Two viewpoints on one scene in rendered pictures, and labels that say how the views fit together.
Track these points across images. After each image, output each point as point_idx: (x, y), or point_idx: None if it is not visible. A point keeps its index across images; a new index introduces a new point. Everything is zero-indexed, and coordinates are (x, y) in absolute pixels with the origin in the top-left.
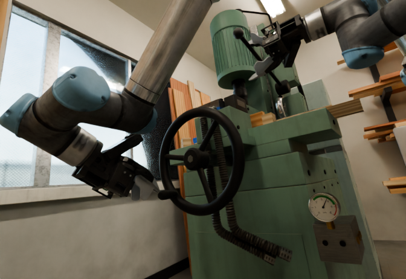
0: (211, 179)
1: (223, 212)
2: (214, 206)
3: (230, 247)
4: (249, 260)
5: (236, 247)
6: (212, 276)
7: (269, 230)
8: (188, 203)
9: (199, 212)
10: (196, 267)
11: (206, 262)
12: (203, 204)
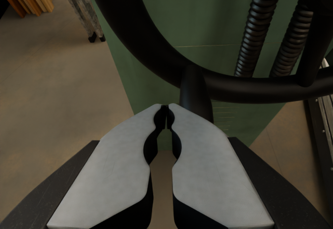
0: None
1: (195, 18)
2: (322, 95)
3: (197, 62)
4: (224, 71)
5: (208, 61)
6: (160, 88)
7: (273, 39)
8: (231, 86)
9: (265, 103)
10: (133, 84)
11: (152, 79)
12: (282, 85)
